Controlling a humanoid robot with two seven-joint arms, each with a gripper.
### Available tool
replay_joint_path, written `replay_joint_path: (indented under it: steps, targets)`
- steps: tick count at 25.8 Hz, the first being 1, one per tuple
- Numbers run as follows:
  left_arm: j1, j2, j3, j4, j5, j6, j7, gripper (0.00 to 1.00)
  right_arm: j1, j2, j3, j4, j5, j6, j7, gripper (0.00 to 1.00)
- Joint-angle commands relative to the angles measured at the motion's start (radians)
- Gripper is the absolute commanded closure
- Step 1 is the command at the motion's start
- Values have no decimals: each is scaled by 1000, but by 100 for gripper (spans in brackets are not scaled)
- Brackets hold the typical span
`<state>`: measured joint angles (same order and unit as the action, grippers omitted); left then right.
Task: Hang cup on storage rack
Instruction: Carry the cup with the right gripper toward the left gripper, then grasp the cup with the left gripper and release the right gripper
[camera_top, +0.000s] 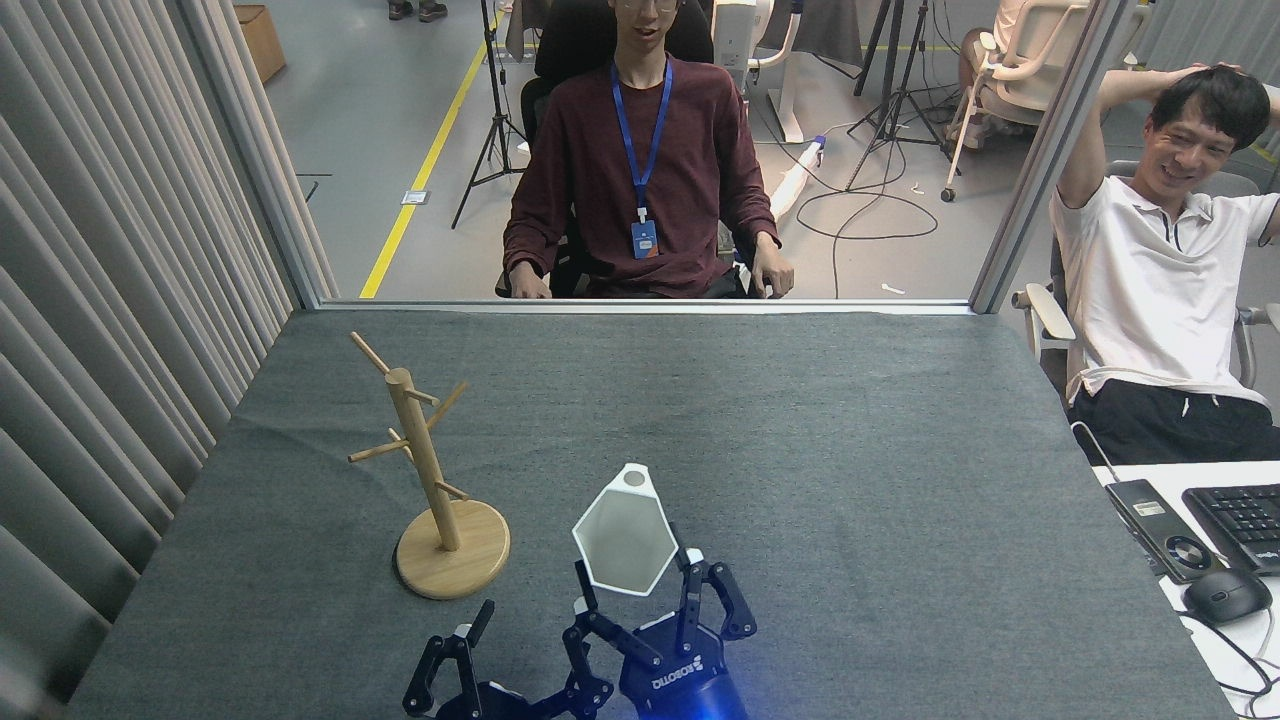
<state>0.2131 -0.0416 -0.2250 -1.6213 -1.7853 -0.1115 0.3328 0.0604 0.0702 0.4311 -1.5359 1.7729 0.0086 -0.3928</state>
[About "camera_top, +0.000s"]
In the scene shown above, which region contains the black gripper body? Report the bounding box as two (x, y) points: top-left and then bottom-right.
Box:
(618, 618), (751, 720)
(435, 680), (561, 720)

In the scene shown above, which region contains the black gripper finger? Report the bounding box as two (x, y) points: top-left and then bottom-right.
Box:
(675, 548), (758, 661)
(530, 625), (614, 720)
(403, 600), (496, 717)
(572, 558), (669, 673)

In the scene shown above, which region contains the white hexagonal cup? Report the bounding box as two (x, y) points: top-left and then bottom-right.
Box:
(571, 462), (681, 598)

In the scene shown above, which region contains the wooden cup rack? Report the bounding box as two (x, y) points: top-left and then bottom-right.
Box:
(347, 331), (511, 601)

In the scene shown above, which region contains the person's left hand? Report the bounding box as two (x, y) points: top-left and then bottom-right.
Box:
(750, 232), (796, 299)

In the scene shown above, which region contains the dark grey table cloth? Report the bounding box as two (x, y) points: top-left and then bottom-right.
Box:
(65, 308), (1236, 720)

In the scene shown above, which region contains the grey office chair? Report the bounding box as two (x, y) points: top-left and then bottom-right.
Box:
(1012, 160), (1280, 401)

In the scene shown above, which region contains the black handheld device with antenna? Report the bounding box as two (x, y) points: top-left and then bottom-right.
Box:
(1070, 421), (1216, 584)

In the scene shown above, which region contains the white handheld tool blue tip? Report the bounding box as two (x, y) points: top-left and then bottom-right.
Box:
(765, 135), (829, 226)

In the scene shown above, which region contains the person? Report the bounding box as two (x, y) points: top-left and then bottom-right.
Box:
(502, 0), (796, 300)
(950, 0), (1031, 151)
(1050, 62), (1280, 466)

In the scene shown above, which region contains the white desk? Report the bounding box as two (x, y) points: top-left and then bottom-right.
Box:
(1090, 460), (1280, 720)

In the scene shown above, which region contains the black computer mouse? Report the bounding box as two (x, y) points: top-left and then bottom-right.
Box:
(1182, 568), (1274, 626)

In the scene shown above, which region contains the grey pleated curtain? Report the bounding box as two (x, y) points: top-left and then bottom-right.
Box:
(0, 0), (341, 720)
(1135, 0), (1280, 81)

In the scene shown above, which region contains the black keyboard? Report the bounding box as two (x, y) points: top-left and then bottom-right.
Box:
(1182, 484), (1280, 578)

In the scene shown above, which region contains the black tripod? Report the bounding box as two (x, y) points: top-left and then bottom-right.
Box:
(450, 0), (526, 231)
(845, 0), (961, 191)

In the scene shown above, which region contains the white stand on wheels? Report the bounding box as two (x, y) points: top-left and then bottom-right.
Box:
(712, 0), (831, 146)

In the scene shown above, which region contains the black office chair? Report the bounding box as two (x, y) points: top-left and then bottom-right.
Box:
(495, 0), (771, 299)

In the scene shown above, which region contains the cardboard box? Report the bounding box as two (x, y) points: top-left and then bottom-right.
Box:
(235, 5), (288, 84)

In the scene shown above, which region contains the white office chair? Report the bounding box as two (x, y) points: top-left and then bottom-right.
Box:
(940, 0), (1101, 203)

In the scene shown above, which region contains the silver frame crossbar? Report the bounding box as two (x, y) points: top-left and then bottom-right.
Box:
(318, 298), (976, 317)

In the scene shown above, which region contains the blue lanyard with badge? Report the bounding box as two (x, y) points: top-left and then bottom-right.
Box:
(611, 58), (674, 261)

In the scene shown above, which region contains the black floor cable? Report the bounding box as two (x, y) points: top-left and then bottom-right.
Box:
(795, 140), (941, 301)

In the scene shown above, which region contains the black mouse cable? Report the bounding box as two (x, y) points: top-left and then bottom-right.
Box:
(1180, 608), (1280, 701)

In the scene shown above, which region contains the silver frame post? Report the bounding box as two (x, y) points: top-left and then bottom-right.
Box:
(968, 0), (1151, 314)
(165, 0), (336, 311)

